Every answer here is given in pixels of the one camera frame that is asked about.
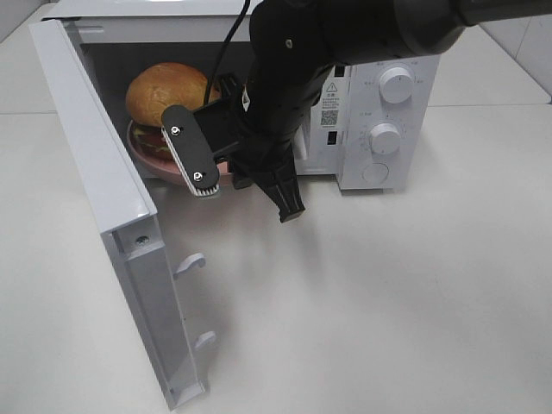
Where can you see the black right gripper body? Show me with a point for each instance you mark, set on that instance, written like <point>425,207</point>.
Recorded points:
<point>265,118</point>

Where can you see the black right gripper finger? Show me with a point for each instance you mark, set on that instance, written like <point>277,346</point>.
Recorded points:
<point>199,140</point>

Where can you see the pink round plate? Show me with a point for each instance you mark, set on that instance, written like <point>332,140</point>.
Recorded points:
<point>164,169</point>

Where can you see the burger with sesame bun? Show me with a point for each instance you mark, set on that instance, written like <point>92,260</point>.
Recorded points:
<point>151,92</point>

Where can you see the round white door button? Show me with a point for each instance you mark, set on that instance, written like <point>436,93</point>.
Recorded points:
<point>375,174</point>

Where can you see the white microwave door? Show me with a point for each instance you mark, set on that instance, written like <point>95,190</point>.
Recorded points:
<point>124,212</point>

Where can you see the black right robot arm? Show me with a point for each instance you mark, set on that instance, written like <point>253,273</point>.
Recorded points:
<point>295,45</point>

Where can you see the white microwave oven body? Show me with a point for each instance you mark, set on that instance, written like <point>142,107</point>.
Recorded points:
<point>363,131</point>

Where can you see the lower white timer knob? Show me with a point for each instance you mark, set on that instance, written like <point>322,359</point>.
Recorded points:
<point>384,139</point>

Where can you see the upper white power knob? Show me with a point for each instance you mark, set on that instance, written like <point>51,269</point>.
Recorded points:
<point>395,84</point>

